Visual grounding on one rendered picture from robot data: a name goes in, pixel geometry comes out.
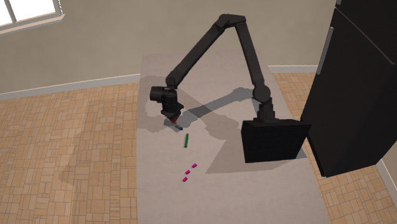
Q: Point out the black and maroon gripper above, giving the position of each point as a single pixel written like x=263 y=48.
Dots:
x=173 y=111

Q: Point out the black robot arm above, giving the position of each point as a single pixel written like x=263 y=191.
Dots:
x=260 y=93

